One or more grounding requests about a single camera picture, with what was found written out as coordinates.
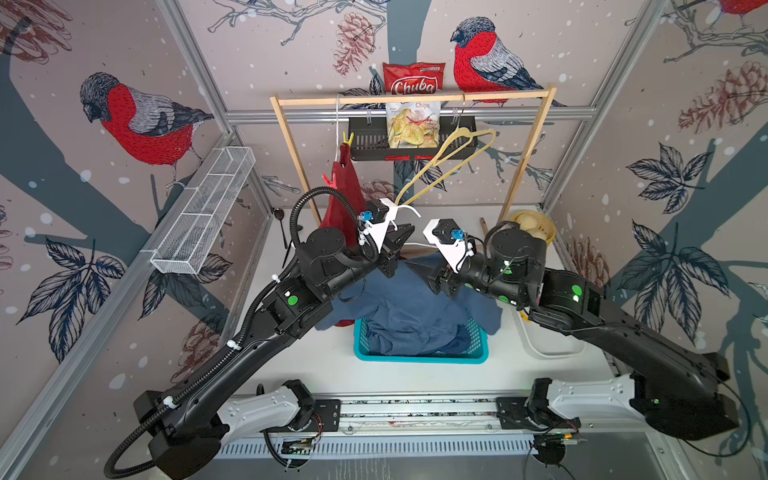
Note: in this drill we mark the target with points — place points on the slate blue t-shirt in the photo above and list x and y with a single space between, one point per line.
405 318

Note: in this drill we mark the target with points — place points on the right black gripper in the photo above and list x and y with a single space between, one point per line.
430 276

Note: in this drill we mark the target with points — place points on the white wire hanger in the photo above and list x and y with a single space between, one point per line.
402 210
337 141

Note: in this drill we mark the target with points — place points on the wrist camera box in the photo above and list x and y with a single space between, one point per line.
375 220
450 240

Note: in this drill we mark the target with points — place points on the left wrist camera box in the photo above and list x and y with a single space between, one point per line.
375 220

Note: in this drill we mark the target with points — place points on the black ladle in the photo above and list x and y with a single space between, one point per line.
279 215

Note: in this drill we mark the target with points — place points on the yellow chips bag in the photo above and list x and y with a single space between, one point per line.
413 124

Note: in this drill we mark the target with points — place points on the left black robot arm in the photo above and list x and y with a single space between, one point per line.
183 428

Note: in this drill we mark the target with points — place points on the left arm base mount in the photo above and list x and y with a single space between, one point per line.
324 416

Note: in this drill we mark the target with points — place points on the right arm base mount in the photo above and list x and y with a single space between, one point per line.
514 413

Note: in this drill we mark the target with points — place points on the red Chuba snack bag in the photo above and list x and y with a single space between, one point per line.
416 78

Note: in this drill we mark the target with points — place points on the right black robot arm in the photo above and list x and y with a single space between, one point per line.
673 390

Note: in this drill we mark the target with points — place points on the pink clothespin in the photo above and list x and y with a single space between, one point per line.
329 182

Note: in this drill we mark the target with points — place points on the white wire shelf basket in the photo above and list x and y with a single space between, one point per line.
192 235

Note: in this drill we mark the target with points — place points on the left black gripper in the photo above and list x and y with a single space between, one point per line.
390 249

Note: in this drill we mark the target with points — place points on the white plastic tray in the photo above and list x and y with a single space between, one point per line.
545 344

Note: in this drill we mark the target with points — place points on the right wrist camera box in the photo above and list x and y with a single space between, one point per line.
450 240

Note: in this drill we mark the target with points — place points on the dark red t-shirt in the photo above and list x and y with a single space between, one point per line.
347 184

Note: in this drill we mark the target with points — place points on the teal plastic basket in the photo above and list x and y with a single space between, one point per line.
477 353

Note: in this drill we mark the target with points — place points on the black wall basket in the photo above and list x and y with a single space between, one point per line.
370 141

